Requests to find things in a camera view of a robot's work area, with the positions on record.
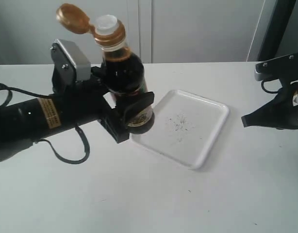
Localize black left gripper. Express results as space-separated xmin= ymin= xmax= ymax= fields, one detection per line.
xmin=51 ymin=66 xmax=154 ymax=143

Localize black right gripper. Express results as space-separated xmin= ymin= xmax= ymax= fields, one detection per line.
xmin=241 ymin=79 xmax=298 ymax=130

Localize dark soy sauce bottle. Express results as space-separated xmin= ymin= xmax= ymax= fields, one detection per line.
xmin=55 ymin=3 xmax=155 ymax=134

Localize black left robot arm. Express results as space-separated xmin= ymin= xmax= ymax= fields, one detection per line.
xmin=0 ymin=67 xmax=154 ymax=165

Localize white cabinet doors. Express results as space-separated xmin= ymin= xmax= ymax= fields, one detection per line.
xmin=0 ymin=0 xmax=275 ymax=64

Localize white rectangular plastic tray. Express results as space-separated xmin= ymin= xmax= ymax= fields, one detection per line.
xmin=132 ymin=90 xmax=230 ymax=170

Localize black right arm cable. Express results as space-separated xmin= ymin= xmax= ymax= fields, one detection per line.
xmin=260 ymin=80 xmax=282 ymax=94

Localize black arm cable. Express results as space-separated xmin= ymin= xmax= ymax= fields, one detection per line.
xmin=260 ymin=80 xmax=282 ymax=94
xmin=0 ymin=82 xmax=90 ymax=165

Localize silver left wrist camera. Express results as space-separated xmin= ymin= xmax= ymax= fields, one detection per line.
xmin=50 ymin=39 xmax=91 ymax=94

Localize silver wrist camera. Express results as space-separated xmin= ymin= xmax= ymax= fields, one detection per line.
xmin=255 ymin=52 xmax=298 ymax=82
xmin=50 ymin=39 xmax=91 ymax=94

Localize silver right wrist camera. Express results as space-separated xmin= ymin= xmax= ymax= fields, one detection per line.
xmin=255 ymin=52 xmax=298 ymax=82

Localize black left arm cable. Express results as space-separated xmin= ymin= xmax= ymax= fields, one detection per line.
xmin=0 ymin=82 xmax=90 ymax=165

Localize dark vertical post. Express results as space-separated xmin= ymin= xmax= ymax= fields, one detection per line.
xmin=257 ymin=0 xmax=296 ymax=61

